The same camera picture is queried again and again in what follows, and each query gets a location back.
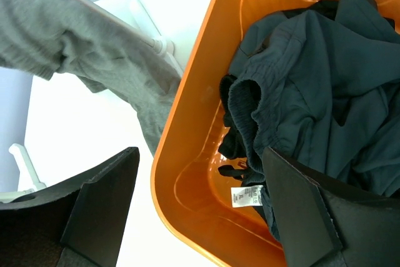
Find dark navy shorts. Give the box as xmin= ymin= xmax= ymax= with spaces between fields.
xmin=219 ymin=0 xmax=399 ymax=238

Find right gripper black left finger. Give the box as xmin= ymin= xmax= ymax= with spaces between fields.
xmin=1 ymin=147 xmax=139 ymax=266

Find black shorts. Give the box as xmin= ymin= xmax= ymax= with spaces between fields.
xmin=219 ymin=0 xmax=349 ymax=183

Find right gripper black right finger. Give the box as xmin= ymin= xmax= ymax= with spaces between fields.
xmin=262 ymin=148 xmax=399 ymax=266

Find orange plastic basket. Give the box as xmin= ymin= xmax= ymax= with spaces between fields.
xmin=151 ymin=0 xmax=399 ymax=266

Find grey shorts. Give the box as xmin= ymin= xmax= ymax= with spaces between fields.
xmin=0 ymin=0 xmax=182 ymax=157

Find silver clothes rack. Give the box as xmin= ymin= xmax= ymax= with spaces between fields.
xmin=0 ymin=0 xmax=185 ymax=202

